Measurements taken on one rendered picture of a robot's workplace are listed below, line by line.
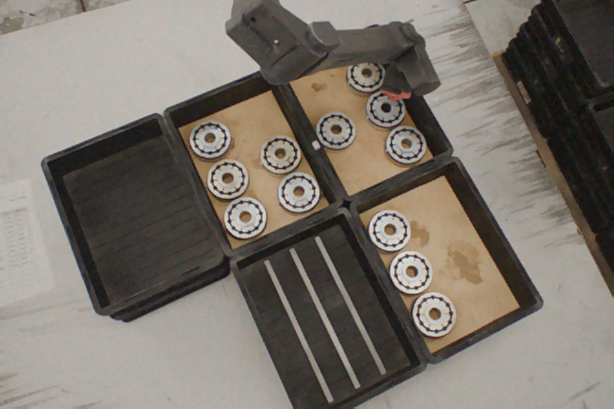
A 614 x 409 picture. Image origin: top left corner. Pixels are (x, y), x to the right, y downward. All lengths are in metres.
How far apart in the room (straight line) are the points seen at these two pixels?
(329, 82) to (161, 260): 0.63
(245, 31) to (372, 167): 0.75
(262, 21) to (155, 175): 0.77
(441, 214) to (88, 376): 0.95
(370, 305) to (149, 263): 0.53
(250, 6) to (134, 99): 0.97
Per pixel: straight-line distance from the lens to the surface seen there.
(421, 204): 1.50
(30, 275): 1.68
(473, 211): 1.49
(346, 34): 1.01
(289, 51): 0.85
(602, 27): 2.37
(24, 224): 1.72
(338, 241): 1.45
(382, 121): 1.53
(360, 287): 1.44
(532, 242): 1.71
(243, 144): 1.51
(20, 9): 2.91
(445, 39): 1.87
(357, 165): 1.51
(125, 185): 1.53
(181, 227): 1.47
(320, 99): 1.57
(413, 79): 1.22
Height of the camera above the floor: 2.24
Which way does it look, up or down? 72 degrees down
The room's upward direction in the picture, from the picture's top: 8 degrees clockwise
